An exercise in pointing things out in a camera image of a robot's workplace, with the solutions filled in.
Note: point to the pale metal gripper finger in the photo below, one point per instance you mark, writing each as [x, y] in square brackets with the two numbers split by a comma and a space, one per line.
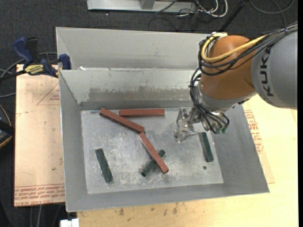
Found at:
[185, 135]
[178, 131]

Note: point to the dark green flat block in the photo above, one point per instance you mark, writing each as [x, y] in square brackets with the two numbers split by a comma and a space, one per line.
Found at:
[206, 148]
[148, 168]
[104, 165]

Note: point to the red-brown flat block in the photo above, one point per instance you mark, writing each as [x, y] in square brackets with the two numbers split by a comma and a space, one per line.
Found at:
[142, 112]
[120, 120]
[152, 151]

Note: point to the grey metal bin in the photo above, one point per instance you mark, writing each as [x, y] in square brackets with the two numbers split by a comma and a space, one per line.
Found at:
[132, 51]

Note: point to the brown cardboard board red print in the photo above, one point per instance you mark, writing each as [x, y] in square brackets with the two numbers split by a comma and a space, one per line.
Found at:
[38, 138]

